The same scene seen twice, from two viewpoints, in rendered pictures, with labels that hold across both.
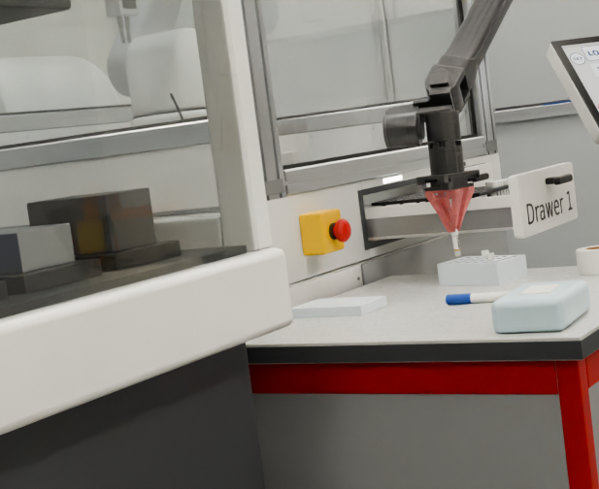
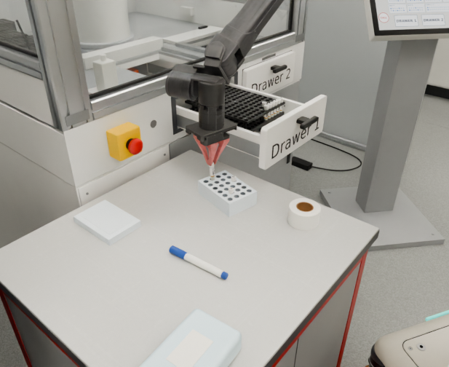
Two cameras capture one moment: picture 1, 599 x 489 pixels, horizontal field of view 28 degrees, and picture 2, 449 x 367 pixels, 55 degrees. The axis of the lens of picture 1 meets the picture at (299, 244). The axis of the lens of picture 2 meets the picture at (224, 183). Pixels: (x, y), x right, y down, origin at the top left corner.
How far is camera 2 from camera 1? 1.30 m
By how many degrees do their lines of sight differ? 28
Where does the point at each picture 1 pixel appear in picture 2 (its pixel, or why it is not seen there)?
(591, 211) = (372, 44)
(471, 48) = (251, 22)
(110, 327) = not seen: outside the picture
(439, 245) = not seen: hidden behind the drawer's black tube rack
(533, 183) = (283, 127)
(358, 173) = not seen: hidden behind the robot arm
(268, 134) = (72, 78)
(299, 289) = (104, 179)
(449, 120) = (212, 92)
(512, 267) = (243, 202)
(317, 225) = (116, 143)
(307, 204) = (116, 119)
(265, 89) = (69, 41)
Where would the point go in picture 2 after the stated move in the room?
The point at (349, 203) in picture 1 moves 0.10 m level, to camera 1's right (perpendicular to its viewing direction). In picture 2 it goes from (161, 108) to (198, 110)
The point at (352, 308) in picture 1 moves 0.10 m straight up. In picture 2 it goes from (105, 238) to (97, 199)
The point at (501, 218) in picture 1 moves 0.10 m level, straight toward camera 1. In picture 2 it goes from (254, 149) to (244, 169)
